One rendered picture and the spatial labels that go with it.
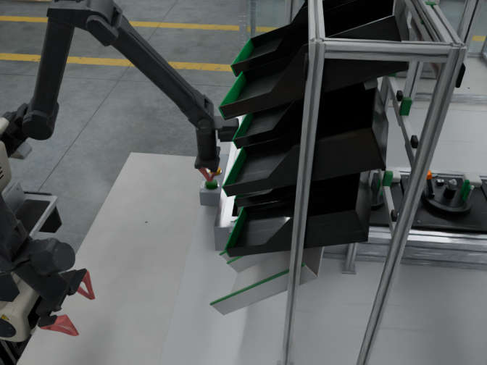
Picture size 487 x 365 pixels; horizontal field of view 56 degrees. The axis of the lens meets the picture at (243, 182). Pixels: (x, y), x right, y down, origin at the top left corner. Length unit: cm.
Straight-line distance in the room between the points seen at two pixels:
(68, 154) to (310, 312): 253
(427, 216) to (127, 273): 88
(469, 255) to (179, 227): 85
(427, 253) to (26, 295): 115
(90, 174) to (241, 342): 222
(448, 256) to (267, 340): 57
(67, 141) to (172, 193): 209
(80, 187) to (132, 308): 192
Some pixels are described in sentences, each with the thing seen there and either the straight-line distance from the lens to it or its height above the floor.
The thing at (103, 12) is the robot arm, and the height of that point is 155.
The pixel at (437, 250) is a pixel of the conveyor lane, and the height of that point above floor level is 92.
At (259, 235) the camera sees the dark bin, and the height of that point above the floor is 121.
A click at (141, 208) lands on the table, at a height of 86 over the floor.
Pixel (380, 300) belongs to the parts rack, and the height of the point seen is 116.
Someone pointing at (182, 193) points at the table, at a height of 86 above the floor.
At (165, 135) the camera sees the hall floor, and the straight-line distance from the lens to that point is 349.
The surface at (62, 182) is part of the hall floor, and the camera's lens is 322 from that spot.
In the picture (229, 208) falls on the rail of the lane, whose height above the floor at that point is 96.
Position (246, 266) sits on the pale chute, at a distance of 114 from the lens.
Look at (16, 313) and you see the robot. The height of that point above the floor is 80.
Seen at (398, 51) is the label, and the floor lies 165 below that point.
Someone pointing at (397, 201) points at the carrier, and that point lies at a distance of 146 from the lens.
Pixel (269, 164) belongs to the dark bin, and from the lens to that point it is 86.
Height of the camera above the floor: 189
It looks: 39 degrees down
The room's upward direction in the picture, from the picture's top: straight up
